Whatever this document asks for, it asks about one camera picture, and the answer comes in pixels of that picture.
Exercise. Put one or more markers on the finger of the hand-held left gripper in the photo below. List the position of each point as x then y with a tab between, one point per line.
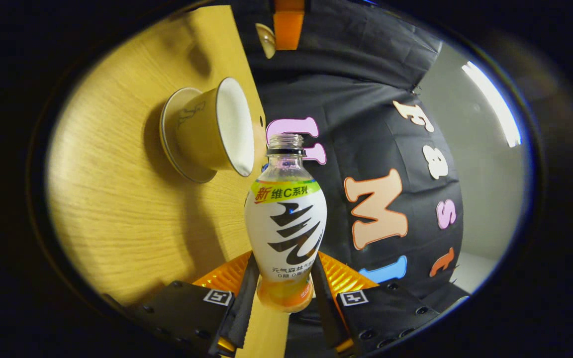
289	27

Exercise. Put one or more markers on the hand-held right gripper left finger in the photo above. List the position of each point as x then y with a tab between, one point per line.
240	308

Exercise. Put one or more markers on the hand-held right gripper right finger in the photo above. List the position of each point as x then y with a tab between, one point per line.
327	308

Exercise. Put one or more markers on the cream teacup lid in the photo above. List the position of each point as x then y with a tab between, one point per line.
266	40

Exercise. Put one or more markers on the white label water bottle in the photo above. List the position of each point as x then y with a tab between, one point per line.
286	223

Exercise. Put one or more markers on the cream teacup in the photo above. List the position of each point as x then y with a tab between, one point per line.
207	134

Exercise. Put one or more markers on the black backdrop cloth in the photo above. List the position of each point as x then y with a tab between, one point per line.
366	89

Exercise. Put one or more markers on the cream saucer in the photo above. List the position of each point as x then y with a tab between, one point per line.
169	129

